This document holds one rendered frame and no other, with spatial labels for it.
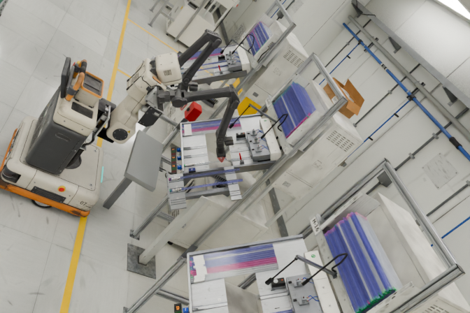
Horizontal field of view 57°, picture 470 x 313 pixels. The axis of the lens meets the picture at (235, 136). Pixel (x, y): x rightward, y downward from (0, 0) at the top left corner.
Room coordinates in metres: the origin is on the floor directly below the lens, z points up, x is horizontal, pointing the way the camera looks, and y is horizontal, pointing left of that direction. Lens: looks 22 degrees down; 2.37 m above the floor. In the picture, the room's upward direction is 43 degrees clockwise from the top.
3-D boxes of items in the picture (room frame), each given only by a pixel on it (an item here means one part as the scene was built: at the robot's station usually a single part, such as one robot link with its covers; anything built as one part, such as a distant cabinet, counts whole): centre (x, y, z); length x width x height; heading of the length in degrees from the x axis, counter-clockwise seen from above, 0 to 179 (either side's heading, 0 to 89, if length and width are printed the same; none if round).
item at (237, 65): (4.60, 0.56, 0.66); 1.01 x 0.73 x 1.31; 119
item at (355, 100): (3.56, -0.42, 1.82); 0.68 x 0.30 x 0.20; 29
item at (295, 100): (3.32, -0.22, 1.52); 0.51 x 0.13 x 0.27; 29
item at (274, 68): (4.72, 0.39, 0.95); 1.35 x 0.82 x 1.90; 119
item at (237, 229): (3.43, -0.29, 0.31); 0.70 x 0.65 x 0.62; 29
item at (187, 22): (7.54, 1.99, 0.95); 1.36 x 0.82 x 1.90; 119
